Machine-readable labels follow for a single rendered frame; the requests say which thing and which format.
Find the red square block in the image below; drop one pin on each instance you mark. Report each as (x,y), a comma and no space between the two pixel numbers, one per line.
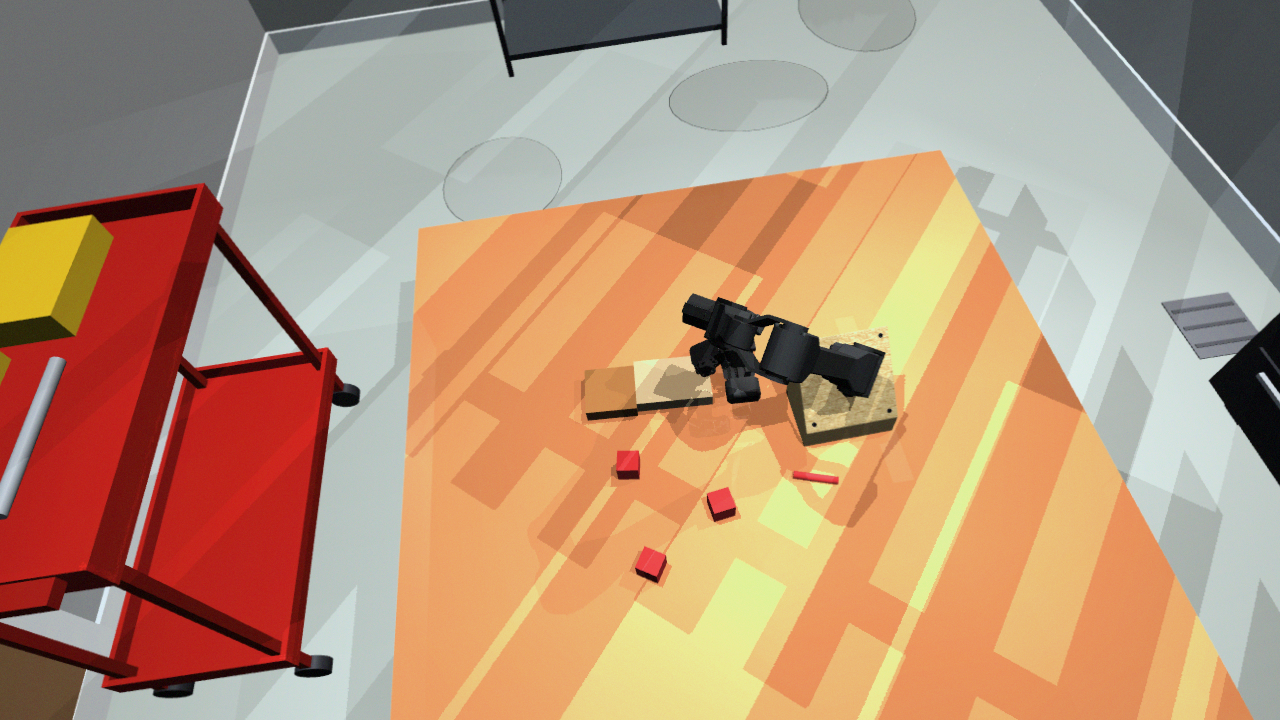
(651,565)
(721,504)
(628,465)

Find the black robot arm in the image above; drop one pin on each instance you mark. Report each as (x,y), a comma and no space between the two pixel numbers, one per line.
(791,354)

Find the red cylinder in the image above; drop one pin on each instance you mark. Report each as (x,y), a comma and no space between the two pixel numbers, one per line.
(816,477)

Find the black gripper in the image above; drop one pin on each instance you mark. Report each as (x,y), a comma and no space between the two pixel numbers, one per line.
(741,386)

